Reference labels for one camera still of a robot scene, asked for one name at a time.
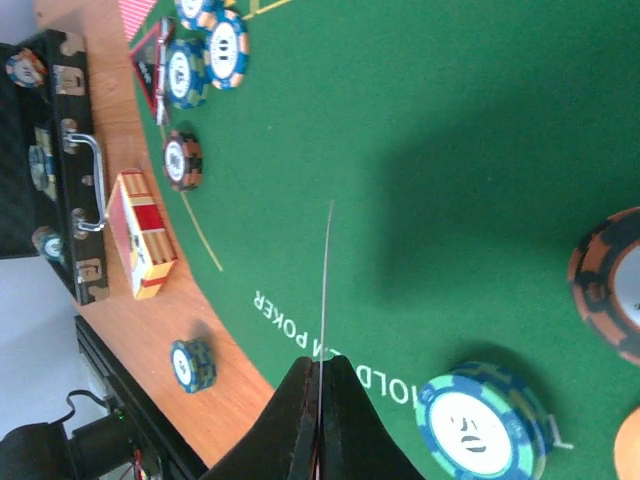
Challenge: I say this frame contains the orange big blind button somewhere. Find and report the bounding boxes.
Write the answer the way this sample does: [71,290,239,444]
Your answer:
[613,408,640,480]

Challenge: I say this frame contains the chips inside case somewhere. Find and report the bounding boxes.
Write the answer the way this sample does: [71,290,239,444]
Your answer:
[28,126,66,266]

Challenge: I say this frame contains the yellow card box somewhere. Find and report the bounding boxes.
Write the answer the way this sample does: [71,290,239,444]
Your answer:
[106,169,177,300]

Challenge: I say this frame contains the black triangular all-in marker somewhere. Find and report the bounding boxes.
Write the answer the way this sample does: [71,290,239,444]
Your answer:
[129,16,175,126]

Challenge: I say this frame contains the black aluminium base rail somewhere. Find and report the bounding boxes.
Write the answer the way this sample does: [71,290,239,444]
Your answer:
[75,315,208,479]

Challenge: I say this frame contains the round green poker mat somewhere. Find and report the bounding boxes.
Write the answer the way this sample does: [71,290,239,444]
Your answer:
[158,1,639,479]

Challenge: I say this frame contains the brown chip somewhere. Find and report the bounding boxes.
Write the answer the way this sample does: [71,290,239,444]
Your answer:
[163,130,203,191]
[567,207,639,365]
[5,48,47,89]

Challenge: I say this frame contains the playing card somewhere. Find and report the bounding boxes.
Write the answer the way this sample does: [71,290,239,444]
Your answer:
[317,199,336,366]

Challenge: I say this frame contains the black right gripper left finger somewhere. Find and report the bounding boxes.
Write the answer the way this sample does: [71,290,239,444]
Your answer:
[202,357,320,479]

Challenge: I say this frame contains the red card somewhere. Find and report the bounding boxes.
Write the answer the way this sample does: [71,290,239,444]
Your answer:
[118,0,157,42]

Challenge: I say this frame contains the blue 10 chip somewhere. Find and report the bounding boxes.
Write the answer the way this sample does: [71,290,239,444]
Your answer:
[175,0,225,31]

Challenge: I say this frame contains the brown chip in case corner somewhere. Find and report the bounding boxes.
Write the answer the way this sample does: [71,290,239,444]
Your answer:
[5,48,47,89]

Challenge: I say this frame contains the black poker chip case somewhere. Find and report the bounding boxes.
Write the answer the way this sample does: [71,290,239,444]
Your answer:
[1,29,109,305]

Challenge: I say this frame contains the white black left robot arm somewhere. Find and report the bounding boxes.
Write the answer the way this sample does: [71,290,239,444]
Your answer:
[1,413,135,480]

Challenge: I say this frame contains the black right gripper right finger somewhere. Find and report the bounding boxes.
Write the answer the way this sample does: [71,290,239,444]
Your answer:
[320,356,422,480]

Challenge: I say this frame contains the teal 50 chip stack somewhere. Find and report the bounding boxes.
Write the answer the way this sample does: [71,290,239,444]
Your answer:
[170,338,217,394]

